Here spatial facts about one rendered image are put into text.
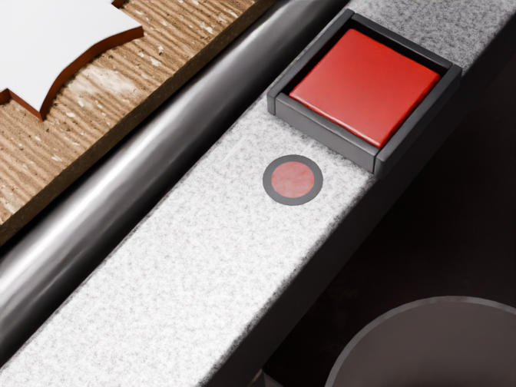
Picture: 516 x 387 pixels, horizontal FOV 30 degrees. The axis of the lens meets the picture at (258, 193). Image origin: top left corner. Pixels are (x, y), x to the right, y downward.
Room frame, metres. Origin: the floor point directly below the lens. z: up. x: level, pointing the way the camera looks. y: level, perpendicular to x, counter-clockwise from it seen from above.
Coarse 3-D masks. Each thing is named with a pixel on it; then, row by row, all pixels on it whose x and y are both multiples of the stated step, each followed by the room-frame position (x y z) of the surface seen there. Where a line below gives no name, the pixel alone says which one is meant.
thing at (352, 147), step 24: (336, 24) 0.36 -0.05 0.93; (360, 24) 0.36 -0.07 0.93; (312, 48) 0.35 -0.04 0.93; (408, 48) 0.34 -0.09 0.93; (288, 72) 0.33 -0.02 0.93; (456, 72) 0.32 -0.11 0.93; (288, 96) 0.32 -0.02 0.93; (432, 96) 0.31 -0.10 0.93; (288, 120) 0.31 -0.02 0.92; (312, 120) 0.30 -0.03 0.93; (408, 120) 0.29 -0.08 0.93; (336, 144) 0.29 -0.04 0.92; (360, 144) 0.28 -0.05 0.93; (408, 144) 0.29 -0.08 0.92; (384, 168) 0.27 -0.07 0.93
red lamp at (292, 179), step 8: (280, 168) 0.28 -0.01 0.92; (288, 168) 0.28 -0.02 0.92; (296, 168) 0.28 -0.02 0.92; (304, 168) 0.28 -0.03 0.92; (272, 176) 0.28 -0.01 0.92; (280, 176) 0.28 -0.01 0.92; (288, 176) 0.28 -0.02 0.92; (296, 176) 0.28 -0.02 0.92; (304, 176) 0.28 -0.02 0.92; (312, 176) 0.27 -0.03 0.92; (272, 184) 0.27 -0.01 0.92; (280, 184) 0.27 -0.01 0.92; (288, 184) 0.27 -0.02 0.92; (296, 184) 0.27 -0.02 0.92; (304, 184) 0.27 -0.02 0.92; (312, 184) 0.27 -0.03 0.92; (280, 192) 0.27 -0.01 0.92; (288, 192) 0.27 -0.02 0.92; (296, 192) 0.27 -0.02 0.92; (304, 192) 0.27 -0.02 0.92
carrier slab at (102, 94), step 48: (144, 0) 0.39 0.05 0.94; (192, 0) 0.39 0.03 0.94; (240, 0) 0.38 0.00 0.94; (144, 48) 0.35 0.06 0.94; (192, 48) 0.35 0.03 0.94; (96, 96) 0.32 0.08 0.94; (144, 96) 0.32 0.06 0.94; (0, 144) 0.30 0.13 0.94; (48, 144) 0.29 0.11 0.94; (96, 144) 0.29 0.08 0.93; (0, 192) 0.27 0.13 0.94; (48, 192) 0.27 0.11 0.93; (0, 240) 0.25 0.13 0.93
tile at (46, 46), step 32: (0, 0) 0.39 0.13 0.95; (32, 0) 0.39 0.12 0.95; (64, 0) 0.39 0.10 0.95; (96, 0) 0.38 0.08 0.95; (0, 32) 0.37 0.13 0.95; (32, 32) 0.36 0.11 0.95; (64, 32) 0.36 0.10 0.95; (96, 32) 0.36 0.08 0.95; (128, 32) 0.36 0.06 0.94; (0, 64) 0.34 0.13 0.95; (32, 64) 0.34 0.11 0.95; (64, 64) 0.34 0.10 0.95; (0, 96) 0.32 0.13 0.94; (32, 96) 0.32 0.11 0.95
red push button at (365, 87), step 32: (352, 32) 0.36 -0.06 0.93; (320, 64) 0.34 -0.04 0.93; (352, 64) 0.34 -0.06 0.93; (384, 64) 0.33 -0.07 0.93; (416, 64) 0.33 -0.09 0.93; (320, 96) 0.32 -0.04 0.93; (352, 96) 0.31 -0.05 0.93; (384, 96) 0.31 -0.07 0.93; (416, 96) 0.31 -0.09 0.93; (352, 128) 0.29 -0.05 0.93; (384, 128) 0.29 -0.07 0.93
